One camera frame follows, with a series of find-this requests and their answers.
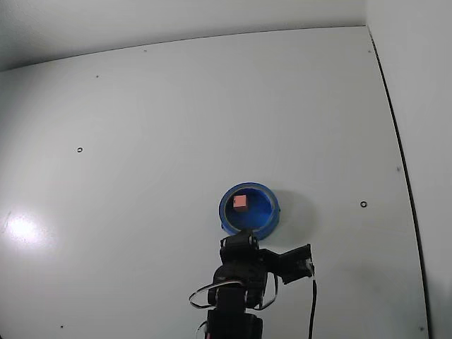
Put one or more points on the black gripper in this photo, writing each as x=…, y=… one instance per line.
x=239, y=244

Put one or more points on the small red block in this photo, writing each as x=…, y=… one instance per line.
x=240, y=202

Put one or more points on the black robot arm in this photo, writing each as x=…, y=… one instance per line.
x=229, y=318

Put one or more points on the blue tape roll bin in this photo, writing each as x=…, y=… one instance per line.
x=257, y=215

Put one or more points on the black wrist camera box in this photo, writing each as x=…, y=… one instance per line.
x=296, y=265

